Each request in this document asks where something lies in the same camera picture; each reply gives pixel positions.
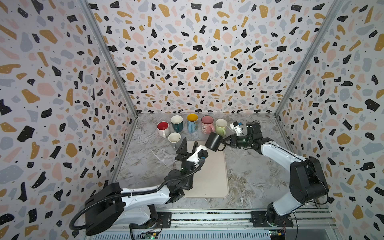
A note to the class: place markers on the pink patterned mug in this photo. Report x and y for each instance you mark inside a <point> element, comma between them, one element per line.
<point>207,125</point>

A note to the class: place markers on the grey mug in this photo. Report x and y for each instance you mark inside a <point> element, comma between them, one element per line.
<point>175,140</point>

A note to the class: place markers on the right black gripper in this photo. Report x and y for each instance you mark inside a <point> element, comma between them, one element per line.
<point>231,141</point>

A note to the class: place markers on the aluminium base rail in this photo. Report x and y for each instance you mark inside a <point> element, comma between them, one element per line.
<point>230,224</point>

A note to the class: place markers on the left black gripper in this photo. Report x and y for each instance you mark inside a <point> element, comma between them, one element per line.
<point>180,152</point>

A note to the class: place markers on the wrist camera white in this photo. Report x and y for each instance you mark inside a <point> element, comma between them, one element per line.
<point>198,156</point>
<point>237,128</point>

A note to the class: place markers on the right circuit board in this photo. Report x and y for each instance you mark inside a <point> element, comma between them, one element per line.
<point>277,235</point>

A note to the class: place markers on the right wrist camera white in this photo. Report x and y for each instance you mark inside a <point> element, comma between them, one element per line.
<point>237,128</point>

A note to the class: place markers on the cream rectangular tray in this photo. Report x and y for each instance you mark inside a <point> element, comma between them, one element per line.
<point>212,180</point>

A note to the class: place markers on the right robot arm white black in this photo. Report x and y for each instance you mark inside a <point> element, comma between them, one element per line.
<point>307,181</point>

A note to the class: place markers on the white mug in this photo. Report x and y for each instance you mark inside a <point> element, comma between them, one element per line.
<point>163,129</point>

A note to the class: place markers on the right aluminium corner post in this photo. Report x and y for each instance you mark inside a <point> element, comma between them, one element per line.
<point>334,8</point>

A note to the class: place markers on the left aluminium corner post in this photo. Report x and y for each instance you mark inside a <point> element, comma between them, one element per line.
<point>84,5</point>

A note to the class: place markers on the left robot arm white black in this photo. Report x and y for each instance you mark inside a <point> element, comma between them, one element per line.
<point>117,205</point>

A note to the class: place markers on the black mug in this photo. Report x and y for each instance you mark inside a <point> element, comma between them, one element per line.
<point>214,141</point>

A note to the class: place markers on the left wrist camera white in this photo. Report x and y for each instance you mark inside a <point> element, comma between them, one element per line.
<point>198,156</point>

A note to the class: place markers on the dark green mug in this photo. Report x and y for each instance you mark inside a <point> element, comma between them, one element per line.
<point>177,123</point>

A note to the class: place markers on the light blue butterfly mug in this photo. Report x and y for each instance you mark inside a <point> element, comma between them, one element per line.
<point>192,125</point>

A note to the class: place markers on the aluminium corner post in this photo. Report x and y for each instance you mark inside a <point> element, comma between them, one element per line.
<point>334,8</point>
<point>84,5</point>

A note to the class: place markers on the left green circuit board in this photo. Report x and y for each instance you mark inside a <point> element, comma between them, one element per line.
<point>148,235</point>

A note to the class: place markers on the light green mug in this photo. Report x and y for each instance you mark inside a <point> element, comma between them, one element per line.
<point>221,127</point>

